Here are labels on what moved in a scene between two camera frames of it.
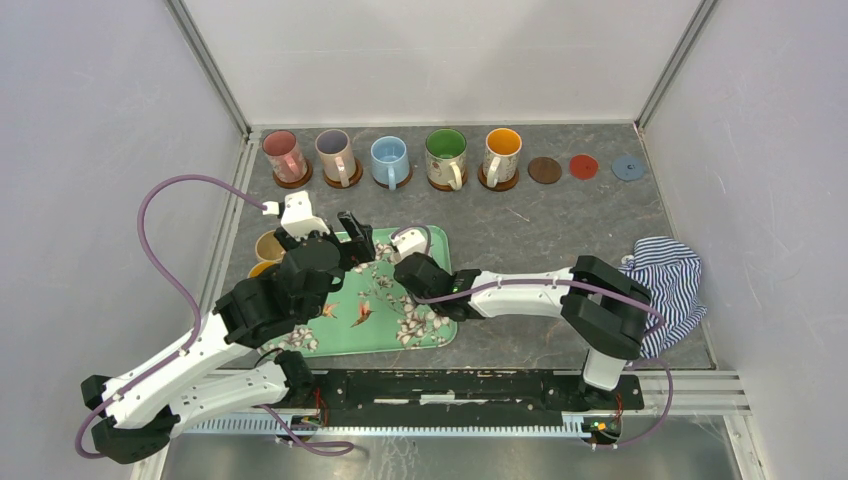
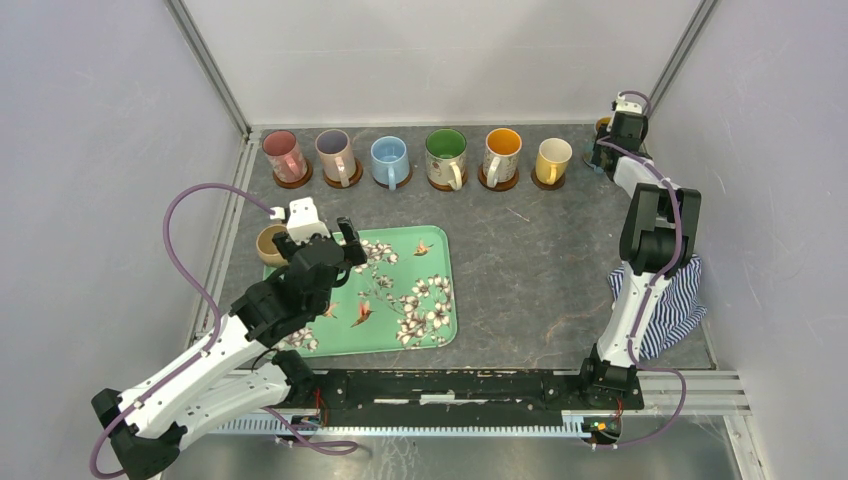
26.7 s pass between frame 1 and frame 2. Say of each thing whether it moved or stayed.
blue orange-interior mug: moved
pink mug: stayed
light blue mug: stayed
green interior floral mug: stayed
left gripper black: stayed
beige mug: stayed
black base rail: stayed
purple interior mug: stayed
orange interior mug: stayed
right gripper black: moved
